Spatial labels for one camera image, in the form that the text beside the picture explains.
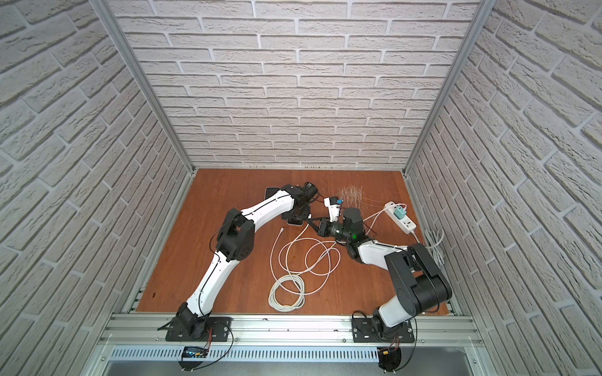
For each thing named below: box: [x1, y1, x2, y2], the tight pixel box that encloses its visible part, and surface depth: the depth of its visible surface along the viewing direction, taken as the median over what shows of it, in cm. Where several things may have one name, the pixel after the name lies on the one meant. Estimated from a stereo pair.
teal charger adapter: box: [393, 206, 407, 221], surface depth 97 cm
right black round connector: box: [377, 347, 403, 373], surface depth 72 cm
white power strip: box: [384, 200, 418, 235], surface depth 99 cm
